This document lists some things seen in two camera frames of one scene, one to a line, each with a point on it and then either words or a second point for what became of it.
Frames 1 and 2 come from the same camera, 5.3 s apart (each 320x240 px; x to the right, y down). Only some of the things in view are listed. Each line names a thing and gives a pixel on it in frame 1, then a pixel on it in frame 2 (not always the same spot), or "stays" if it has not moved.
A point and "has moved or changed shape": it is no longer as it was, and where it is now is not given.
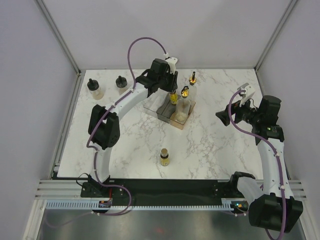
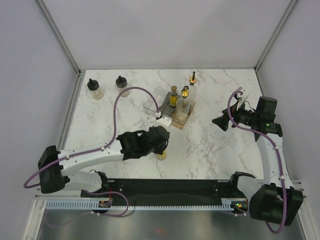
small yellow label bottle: x=164 y=159 has moved or changed shape
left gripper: x=173 y=86 to x=160 y=149
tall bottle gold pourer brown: x=193 y=97 stays
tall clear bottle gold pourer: x=183 y=109 stays
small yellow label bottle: x=173 y=98 stays
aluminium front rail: x=55 y=189 stays
